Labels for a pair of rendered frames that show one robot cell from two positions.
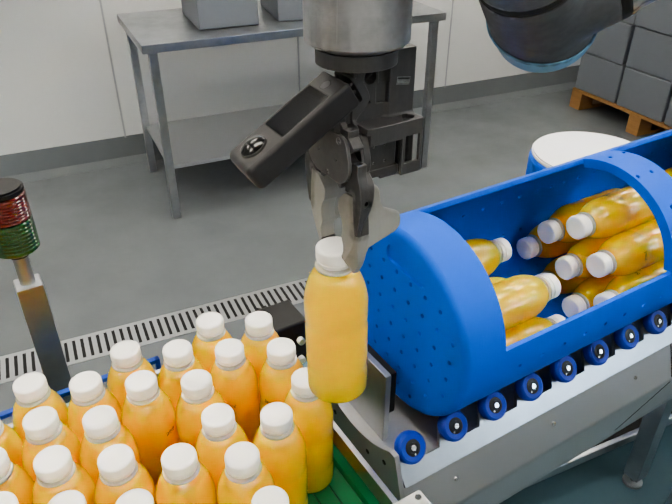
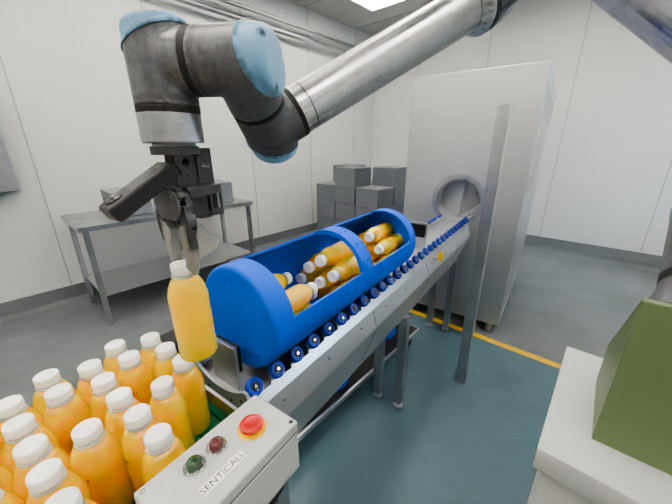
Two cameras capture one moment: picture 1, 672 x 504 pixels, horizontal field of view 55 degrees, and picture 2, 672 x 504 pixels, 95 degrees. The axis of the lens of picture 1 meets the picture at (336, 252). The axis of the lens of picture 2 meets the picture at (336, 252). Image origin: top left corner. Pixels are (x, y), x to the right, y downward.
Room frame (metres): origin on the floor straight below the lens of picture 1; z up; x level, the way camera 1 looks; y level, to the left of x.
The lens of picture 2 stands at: (-0.02, -0.04, 1.52)
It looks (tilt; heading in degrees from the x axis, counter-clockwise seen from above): 19 degrees down; 336
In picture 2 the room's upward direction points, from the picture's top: straight up
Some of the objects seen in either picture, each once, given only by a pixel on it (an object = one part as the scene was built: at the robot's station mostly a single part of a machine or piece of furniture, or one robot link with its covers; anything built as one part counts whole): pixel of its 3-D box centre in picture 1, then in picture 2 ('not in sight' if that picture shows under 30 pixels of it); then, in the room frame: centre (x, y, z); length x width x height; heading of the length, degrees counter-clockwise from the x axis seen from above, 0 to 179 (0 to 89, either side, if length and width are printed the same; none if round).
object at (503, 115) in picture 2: not in sight; (479, 263); (1.18, -1.50, 0.85); 0.06 x 0.06 x 1.70; 31
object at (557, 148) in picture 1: (591, 155); not in sight; (1.42, -0.61, 1.03); 0.28 x 0.28 x 0.01
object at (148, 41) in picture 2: not in sight; (163, 68); (0.55, -0.02, 1.62); 0.10 x 0.09 x 0.12; 59
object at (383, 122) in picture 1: (362, 112); (185, 184); (0.56, -0.02, 1.45); 0.09 x 0.08 x 0.12; 121
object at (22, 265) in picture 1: (13, 236); not in sight; (0.80, 0.46, 1.18); 0.06 x 0.06 x 0.16
